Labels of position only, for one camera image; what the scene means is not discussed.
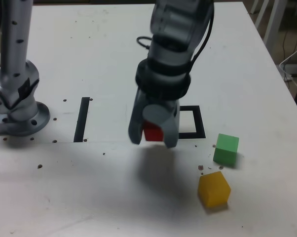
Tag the yellow cube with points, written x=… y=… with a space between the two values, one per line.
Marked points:
x=212 y=190

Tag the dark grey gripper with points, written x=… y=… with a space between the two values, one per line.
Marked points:
x=174 y=105

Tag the white furniture leg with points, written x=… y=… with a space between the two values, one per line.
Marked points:
x=274 y=17
x=254 y=6
x=262 y=10

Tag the green cube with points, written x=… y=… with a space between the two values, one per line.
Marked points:
x=226 y=150

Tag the black tape square outline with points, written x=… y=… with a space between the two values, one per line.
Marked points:
x=199 y=123

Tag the black tape strip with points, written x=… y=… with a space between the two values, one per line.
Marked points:
x=81 y=121

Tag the red cube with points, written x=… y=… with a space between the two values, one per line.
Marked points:
x=153 y=134

